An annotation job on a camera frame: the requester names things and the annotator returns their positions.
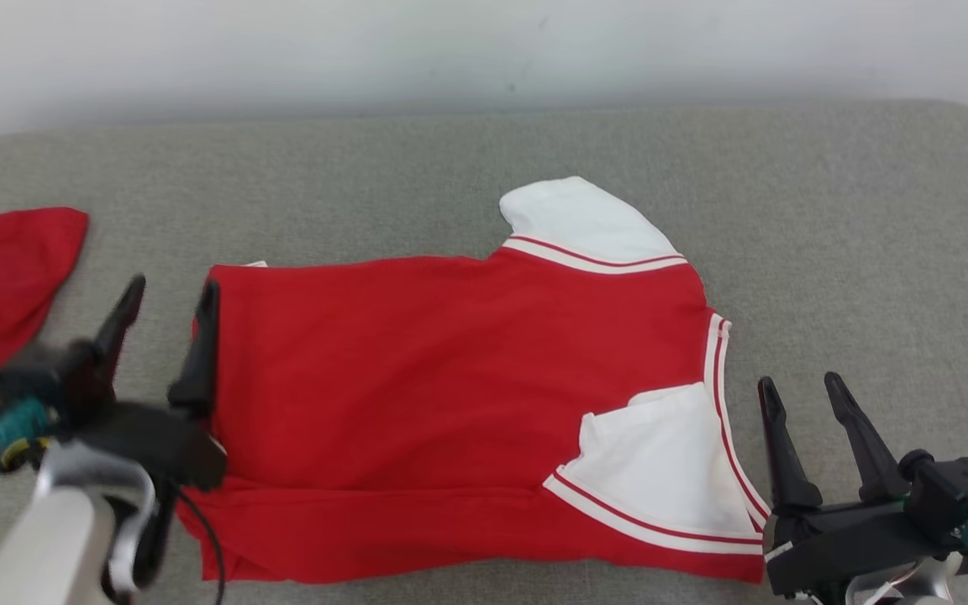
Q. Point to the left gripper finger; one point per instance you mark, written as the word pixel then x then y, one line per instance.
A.
pixel 200 361
pixel 121 328

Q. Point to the red shirt with white sleeves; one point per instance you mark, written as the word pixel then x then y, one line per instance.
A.
pixel 417 378

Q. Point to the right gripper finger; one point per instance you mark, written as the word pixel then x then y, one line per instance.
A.
pixel 786 470
pixel 870 458

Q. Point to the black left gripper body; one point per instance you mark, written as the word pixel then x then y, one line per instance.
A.
pixel 156 437

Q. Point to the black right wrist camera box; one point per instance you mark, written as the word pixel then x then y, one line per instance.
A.
pixel 967 496

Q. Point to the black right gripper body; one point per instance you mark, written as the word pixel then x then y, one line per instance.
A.
pixel 845 542

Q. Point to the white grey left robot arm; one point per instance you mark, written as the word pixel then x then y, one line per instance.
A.
pixel 47 546

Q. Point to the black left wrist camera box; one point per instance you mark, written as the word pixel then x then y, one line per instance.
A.
pixel 55 374

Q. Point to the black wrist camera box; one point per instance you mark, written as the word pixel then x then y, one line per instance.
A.
pixel 967 496
pixel 55 374

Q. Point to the red shorts with white panels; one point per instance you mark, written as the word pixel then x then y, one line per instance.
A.
pixel 5 286

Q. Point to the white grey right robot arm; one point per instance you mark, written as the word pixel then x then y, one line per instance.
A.
pixel 929 581

